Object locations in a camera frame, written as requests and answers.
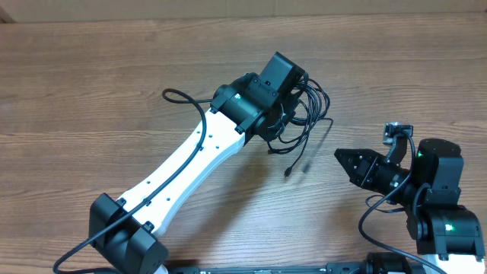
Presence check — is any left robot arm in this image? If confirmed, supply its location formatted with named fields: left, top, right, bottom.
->
left=89, top=53, right=307, bottom=274

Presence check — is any black USB cable bundle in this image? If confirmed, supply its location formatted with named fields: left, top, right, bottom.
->
left=266, top=74, right=335, bottom=178

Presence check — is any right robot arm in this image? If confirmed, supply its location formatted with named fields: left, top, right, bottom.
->
left=334, top=135, right=486, bottom=273

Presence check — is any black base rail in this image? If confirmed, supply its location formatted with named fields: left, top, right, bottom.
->
left=163, top=260, right=433, bottom=274

